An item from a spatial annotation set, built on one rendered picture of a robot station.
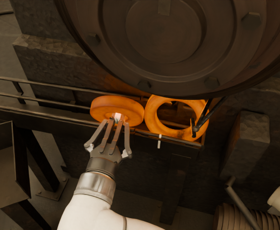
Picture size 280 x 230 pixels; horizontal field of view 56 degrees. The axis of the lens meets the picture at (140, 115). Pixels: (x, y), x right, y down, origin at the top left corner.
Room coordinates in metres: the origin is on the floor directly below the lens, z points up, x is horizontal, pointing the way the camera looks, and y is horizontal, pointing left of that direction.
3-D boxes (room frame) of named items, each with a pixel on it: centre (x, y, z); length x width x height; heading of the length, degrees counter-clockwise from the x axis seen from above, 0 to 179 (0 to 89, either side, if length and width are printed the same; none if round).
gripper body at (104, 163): (0.33, 0.09, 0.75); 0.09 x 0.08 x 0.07; 168
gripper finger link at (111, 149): (0.40, 0.06, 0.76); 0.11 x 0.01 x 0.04; 167
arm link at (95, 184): (0.26, 0.10, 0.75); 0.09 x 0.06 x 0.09; 78
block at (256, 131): (0.41, -0.30, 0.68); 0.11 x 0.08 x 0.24; 165
